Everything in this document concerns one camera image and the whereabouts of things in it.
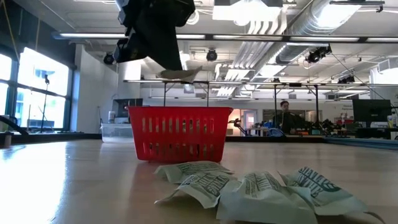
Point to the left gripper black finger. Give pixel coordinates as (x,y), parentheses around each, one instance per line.
(155,49)
(172,49)

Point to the green white stevia packet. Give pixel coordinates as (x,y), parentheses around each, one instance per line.
(186,171)
(329,193)
(205,189)
(183,76)
(264,202)

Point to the red slotted plastic basket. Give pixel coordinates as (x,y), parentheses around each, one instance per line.
(180,111)

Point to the small black background robot arm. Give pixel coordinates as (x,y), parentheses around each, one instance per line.
(237,123)

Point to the black round ceiling fixture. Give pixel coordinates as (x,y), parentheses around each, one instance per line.
(109,58)
(211,55)

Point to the black box-shaped screen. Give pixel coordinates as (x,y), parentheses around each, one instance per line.
(127,104)

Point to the long overhead light bar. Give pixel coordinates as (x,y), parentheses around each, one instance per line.
(248,37)

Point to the white plastic bottle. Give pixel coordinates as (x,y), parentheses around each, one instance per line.
(111,117)

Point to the white ceiling light panel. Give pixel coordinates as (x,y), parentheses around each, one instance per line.
(245,12)

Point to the clear plastic container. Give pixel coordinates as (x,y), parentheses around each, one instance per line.
(116,133)

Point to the black tripod stand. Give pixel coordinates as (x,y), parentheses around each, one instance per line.
(46,79)

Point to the person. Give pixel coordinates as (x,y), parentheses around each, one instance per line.
(286,121)

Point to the black slanted bar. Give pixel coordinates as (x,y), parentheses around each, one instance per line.
(12,124)

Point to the beige cylindrical peg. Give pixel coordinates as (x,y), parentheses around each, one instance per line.
(7,140)

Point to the black computer monitor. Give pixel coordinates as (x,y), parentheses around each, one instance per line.
(371,112)

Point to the black background frame rig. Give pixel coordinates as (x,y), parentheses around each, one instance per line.
(205,82)
(295,84)

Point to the black aluminium table frame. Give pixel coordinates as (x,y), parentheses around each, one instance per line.
(62,137)

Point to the silver ventilation duct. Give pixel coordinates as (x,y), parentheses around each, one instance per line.
(311,21)

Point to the black ceiling camera cluster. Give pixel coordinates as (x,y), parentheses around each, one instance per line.
(317,55)

